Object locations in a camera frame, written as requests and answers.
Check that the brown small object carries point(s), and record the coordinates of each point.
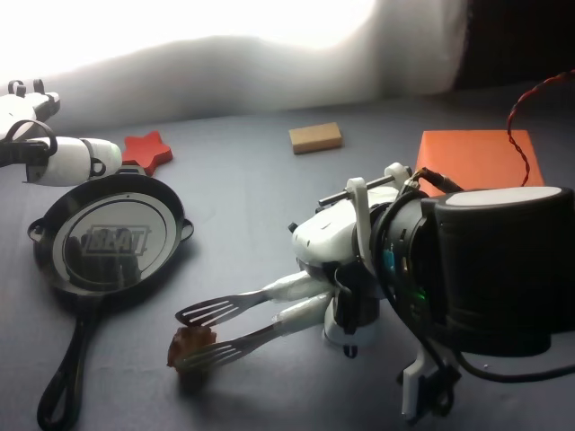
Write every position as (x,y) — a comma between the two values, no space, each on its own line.
(193,339)

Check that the red star block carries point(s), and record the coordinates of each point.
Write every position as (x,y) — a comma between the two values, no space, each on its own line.
(146,150)

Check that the orange square foam block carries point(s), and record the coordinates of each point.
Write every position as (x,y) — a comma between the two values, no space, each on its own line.
(471,157)

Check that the black cast-iron pan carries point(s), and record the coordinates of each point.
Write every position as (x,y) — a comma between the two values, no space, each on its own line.
(112,215)

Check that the rectangular wooden block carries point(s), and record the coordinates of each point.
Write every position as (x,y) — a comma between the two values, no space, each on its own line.
(315,138)

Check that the grey tablecloth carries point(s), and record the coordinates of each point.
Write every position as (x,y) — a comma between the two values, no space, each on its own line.
(269,202)

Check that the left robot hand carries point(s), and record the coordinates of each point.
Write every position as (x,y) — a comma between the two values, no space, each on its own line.
(67,159)

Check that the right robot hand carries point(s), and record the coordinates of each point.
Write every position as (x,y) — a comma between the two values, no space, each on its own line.
(323,233)

